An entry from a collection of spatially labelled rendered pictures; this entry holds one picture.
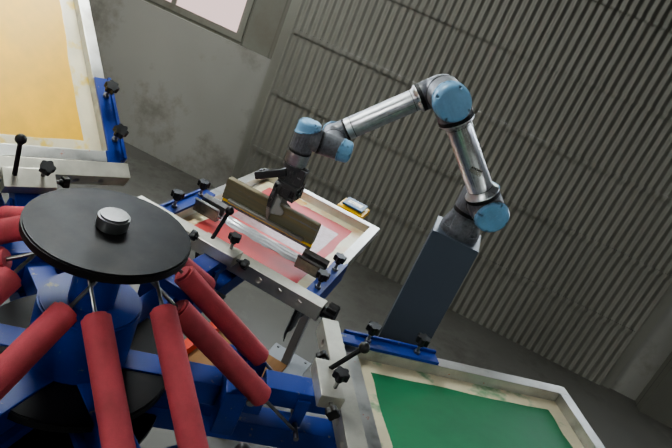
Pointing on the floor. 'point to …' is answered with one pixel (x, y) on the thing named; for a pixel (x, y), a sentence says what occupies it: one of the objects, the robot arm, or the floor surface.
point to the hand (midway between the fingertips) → (269, 213)
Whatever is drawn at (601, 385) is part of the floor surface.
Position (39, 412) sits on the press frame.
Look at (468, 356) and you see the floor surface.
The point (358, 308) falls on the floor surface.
